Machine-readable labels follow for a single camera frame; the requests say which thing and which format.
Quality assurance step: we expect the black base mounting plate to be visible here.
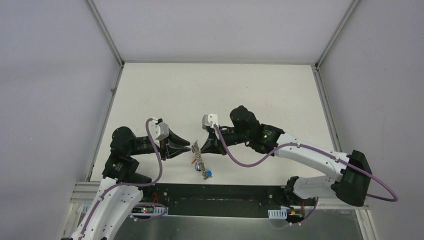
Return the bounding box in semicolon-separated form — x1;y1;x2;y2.
142;183;316;219

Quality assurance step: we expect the right white cable duct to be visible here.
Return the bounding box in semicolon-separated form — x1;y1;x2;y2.
267;208;287;220

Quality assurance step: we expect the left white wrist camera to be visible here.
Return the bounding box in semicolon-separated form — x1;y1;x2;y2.
149;118;170;142

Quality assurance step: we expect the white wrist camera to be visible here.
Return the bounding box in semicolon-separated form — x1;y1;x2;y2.
149;118;170;142
202;113;219;130

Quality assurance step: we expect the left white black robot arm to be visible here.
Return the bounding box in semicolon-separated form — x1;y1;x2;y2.
68;122;191;240

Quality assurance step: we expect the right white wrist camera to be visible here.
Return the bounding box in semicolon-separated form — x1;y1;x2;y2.
202;113;219;130

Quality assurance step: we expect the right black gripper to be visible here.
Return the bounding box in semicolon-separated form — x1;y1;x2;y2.
200;125;251;156

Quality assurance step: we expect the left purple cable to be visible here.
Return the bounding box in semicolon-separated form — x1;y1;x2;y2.
77;118;168;240

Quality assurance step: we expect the metal disc keyring holder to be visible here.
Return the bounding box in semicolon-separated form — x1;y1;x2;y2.
191;140;213;180

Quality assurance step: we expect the aluminium frame rail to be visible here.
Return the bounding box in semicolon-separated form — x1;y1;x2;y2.
70;181;100;204

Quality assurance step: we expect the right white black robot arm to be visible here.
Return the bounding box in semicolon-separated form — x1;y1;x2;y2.
200;105;372;207

